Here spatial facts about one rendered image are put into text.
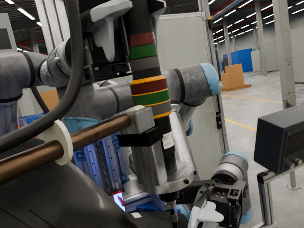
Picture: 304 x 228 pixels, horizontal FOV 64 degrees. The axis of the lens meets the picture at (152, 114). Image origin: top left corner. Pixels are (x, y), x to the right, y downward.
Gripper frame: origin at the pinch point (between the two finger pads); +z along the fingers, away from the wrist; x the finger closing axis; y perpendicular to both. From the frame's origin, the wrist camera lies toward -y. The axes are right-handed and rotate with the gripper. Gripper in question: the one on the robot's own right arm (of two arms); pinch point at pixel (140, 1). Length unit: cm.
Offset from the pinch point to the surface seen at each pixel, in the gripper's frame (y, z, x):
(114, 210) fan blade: 22.3, -3.4, 6.5
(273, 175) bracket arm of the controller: 52, -26, -63
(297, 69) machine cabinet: 98, -484, -1057
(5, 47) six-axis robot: -72, -401, -23
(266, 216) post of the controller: 66, -27, -57
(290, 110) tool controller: 31, -25, -77
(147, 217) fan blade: 38.2, -22.1, -6.8
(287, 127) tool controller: 33, -20, -63
